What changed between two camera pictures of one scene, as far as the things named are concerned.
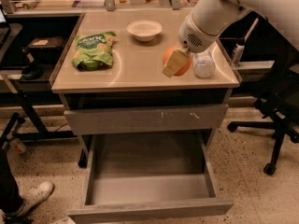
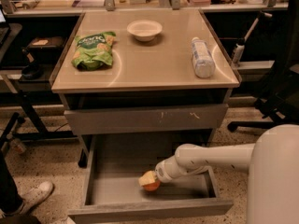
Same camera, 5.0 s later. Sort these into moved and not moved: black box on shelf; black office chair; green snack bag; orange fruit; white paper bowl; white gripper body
Moved: white gripper body; orange fruit
Not moved: black office chair; black box on shelf; green snack bag; white paper bowl
